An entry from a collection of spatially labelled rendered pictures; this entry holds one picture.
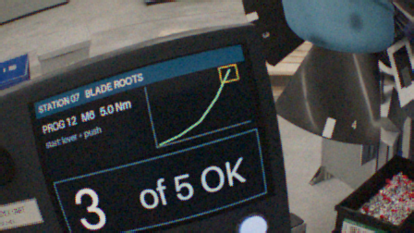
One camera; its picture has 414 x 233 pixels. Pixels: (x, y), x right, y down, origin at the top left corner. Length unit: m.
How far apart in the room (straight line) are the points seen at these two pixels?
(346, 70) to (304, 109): 0.11
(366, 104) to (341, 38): 0.78
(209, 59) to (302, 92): 0.65
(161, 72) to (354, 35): 0.18
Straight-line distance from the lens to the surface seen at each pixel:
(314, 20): 0.31
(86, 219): 0.44
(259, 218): 0.48
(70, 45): 3.73
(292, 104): 1.10
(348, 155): 2.67
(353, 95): 1.09
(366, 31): 0.31
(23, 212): 0.43
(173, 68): 0.45
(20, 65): 4.36
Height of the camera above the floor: 1.37
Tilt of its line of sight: 22 degrees down
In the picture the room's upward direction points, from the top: 5 degrees counter-clockwise
